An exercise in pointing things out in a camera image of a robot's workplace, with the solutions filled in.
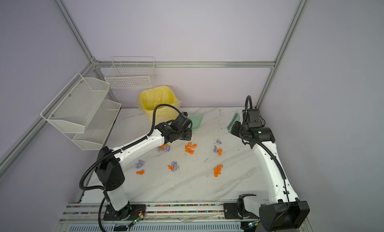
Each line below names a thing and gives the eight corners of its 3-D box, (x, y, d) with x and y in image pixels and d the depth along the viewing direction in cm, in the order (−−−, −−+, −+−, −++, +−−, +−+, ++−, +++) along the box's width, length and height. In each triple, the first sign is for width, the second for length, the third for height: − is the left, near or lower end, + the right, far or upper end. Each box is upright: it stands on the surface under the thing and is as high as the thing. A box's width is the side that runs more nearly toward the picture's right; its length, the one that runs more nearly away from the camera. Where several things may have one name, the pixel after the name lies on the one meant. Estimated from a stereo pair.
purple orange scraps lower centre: (167, 167, 91) (167, 165, 90) (174, 160, 94) (174, 159, 92) (173, 172, 89) (172, 171, 87) (180, 165, 92) (179, 164, 90)
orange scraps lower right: (214, 177, 87) (214, 176, 86) (213, 166, 92) (213, 164, 90) (223, 177, 87) (224, 176, 86) (222, 166, 92) (222, 164, 90)
